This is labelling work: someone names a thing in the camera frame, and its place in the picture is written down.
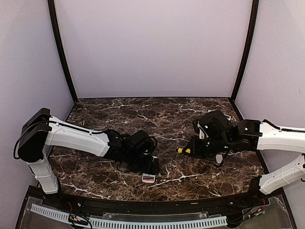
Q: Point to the left black frame post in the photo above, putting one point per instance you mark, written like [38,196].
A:
[60,49]

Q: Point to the grey remote control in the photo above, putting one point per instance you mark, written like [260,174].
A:
[144,174]

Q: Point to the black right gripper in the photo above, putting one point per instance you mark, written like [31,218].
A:
[195,151]

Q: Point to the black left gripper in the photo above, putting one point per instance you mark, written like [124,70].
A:
[149,167]

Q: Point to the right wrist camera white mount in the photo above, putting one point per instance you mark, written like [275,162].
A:
[198,129]

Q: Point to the grey battery cover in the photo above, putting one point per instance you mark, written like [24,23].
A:
[219,158]

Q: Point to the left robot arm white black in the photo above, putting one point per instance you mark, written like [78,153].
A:
[43,129]

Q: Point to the white slotted cable duct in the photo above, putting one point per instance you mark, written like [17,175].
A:
[132,221]

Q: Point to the yellow handle screwdriver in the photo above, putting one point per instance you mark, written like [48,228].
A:
[184,151]

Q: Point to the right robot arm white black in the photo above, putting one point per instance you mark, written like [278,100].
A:
[215,134]

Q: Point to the black frame post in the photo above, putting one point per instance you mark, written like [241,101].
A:
[246,51]
[60,49]

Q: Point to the right black frame post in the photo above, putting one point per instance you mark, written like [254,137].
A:
[246,51]

